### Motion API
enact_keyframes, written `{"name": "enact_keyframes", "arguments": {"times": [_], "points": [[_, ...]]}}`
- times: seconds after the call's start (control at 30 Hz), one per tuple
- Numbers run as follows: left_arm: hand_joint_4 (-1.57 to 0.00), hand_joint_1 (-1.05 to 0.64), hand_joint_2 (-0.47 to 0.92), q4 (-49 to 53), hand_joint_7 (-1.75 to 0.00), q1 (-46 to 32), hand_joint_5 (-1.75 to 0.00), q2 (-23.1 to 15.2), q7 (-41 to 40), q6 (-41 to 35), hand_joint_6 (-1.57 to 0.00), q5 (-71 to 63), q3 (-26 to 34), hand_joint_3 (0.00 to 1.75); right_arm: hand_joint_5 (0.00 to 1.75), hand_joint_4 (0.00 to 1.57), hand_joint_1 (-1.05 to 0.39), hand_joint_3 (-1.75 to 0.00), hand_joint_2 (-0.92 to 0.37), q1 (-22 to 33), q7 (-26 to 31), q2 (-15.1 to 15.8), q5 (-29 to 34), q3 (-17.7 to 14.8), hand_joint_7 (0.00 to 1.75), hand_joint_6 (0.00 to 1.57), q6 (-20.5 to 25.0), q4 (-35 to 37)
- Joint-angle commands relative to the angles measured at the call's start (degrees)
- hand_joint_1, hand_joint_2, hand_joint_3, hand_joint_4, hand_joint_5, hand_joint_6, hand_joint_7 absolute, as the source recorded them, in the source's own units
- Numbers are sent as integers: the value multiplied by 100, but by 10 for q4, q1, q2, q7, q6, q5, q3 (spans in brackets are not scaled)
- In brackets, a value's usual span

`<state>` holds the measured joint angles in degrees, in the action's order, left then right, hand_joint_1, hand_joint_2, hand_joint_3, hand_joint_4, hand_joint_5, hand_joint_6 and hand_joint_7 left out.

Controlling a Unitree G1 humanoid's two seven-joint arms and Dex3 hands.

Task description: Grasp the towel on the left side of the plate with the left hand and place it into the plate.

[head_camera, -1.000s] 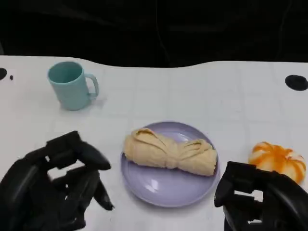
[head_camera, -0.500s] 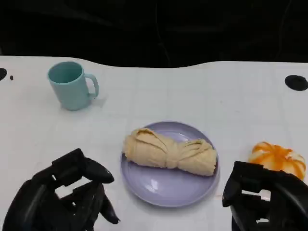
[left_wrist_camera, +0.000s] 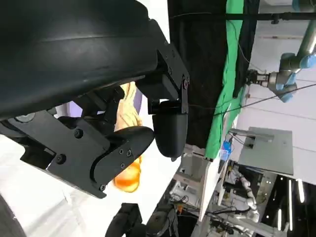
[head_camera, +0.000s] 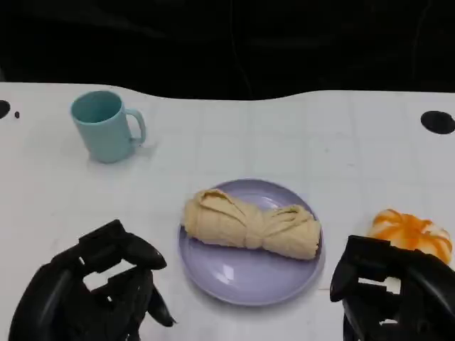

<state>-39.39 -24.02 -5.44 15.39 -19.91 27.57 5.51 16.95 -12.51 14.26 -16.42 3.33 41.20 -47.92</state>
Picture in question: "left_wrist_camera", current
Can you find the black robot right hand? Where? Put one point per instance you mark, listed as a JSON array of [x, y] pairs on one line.
[[128, 222]]

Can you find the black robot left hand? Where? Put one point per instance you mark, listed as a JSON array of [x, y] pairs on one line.
[[74, 49]]

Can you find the beige towel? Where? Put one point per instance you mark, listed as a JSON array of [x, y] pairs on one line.
[[127, 108]]

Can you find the orange and white bread roll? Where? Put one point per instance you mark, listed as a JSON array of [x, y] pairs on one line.
[[128, 179]]

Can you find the lilac plate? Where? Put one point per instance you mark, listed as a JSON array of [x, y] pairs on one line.
[[138, 101]]

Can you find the white upright panel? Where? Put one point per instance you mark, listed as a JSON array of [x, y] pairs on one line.
[[209, 187]]

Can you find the black backdrop curtain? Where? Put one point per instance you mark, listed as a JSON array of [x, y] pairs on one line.
[[197, 61]]

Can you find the green cloth backdrop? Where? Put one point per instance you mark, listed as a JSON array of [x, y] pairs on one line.
[[217, 128]]

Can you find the grey metal box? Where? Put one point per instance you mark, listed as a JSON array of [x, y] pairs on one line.
[[271, 153]]

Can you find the black horizontal pole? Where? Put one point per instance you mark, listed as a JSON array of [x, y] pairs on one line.
[[284, 16]]

